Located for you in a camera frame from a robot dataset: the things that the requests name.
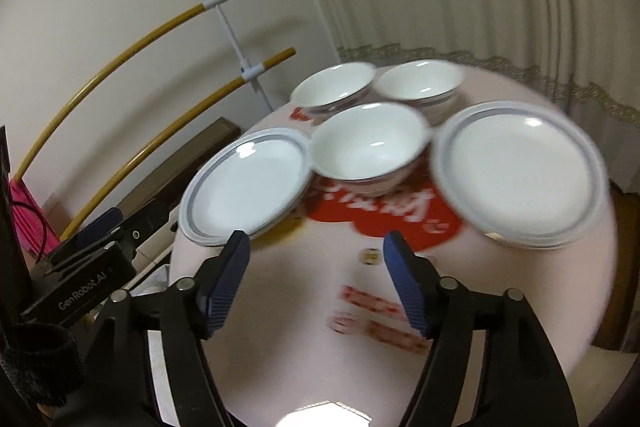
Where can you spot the pink cloth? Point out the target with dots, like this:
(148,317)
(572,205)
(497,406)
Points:
(27,207)

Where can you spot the white bowl with blue band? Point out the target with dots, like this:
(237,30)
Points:
(417,82)
(370,142)
(332,87)

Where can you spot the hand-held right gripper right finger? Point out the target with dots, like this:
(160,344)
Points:
(407,287)

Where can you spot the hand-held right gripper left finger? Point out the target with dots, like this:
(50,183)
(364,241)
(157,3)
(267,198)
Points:
(230,287)

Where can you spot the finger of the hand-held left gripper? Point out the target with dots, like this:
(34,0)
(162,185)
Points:
(102,222)
(145,224)

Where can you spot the white connector rod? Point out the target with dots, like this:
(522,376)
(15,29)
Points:
(232,39)

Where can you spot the small beige cube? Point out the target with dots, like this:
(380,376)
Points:
(371,256)

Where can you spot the white plate with blue rim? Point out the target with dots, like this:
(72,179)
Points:
(245,187)
(520,172)

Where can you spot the short yellow curved pole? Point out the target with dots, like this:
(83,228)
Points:
(280,57)

